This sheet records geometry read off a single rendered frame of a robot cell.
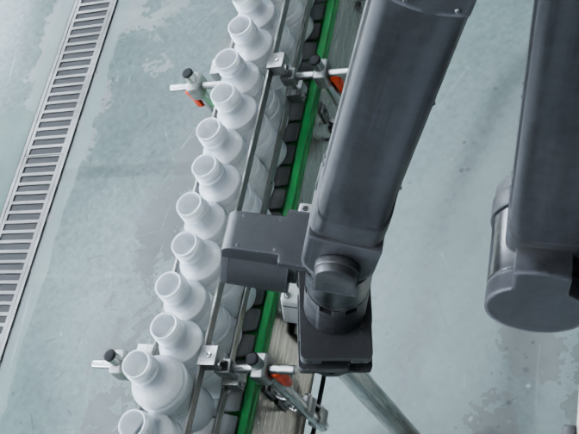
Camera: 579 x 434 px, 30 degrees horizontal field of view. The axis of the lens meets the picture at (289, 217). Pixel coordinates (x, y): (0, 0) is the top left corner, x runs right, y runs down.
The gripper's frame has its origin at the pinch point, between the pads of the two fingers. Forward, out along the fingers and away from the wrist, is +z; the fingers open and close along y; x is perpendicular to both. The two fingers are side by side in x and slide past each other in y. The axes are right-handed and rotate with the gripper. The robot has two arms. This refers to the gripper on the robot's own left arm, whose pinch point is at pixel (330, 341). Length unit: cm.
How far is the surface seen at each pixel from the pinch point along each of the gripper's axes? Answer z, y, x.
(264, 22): 26, -60, -7
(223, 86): 23, -46, -12
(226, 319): 31.7, -15.3, -11.8
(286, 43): 32, -60, -3
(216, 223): 25.8, -26.4, -13.0
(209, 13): 165, -171, -25
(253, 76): 26, -50, -8
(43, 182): 182, -121, -74
